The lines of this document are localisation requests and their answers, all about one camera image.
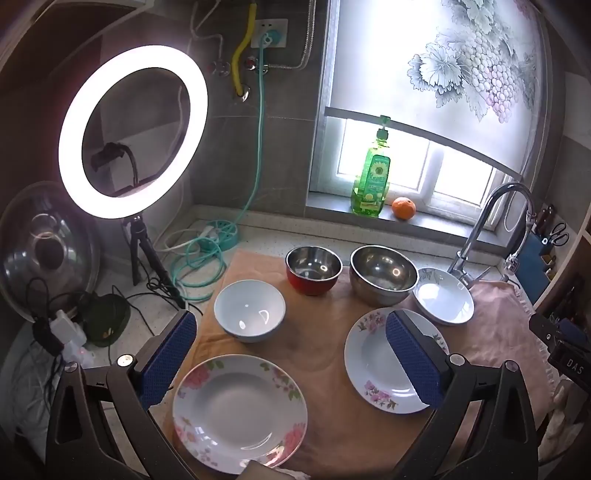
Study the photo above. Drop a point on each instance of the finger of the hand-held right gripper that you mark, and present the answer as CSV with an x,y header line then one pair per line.
x,y
545,325

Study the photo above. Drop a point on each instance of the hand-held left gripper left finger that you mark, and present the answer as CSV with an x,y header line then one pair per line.
x,y
168,360

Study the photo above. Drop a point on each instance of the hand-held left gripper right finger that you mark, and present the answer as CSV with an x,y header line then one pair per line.
x,y
413,364

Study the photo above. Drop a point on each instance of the pink floral plate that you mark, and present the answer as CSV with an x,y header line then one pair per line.
x,y
240,415
369,360

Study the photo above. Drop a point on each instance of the white leaf pattern plate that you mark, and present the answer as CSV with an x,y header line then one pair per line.
x,y
443,300

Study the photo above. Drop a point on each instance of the large steel bowl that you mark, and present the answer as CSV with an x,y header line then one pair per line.
x,y
383,290

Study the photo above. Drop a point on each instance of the light blue bowl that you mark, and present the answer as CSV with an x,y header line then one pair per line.
x,y
249,304

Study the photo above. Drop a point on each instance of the red steel bowl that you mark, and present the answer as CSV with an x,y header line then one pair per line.
x,y
309,284

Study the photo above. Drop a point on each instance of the pink cloth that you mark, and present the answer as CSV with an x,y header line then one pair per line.
x,y
498,323

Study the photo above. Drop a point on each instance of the blue knife holder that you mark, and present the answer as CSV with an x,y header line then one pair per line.
x,y
535,267

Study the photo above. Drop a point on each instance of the dark green round device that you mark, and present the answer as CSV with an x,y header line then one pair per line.
x,y
106,318

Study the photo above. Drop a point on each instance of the black scissors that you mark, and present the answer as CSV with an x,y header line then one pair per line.
x,y
558,235

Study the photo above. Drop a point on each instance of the orange cloth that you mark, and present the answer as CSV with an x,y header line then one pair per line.
x,y
323,323

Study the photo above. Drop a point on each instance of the white power adapter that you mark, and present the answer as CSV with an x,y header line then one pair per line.
x,y
67,332

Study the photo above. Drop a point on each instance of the chrome faucet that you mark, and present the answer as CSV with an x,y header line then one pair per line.
x,y
466,249

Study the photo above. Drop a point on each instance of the black tripod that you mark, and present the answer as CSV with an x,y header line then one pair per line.
x,y
138,249

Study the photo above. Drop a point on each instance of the teal power strip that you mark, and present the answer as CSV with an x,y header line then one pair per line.
x,y
226,230

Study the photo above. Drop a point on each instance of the orange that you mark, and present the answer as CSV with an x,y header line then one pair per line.
x,y
404,208

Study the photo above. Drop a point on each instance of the glass pot lid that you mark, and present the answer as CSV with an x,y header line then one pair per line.
x,y
27,249

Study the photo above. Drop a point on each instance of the green dish soap bottle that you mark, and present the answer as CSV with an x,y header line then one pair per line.
x,y
371,184

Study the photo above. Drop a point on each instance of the black phone holder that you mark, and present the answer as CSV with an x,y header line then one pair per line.
x,y
108,154

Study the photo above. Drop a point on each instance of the grape print window blind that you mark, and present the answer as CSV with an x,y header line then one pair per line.
x,y
392,69

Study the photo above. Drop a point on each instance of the white window frame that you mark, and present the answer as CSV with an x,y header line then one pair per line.
x,y
427,180

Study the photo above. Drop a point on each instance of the white wall socket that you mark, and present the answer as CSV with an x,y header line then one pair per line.
x,y
258,25

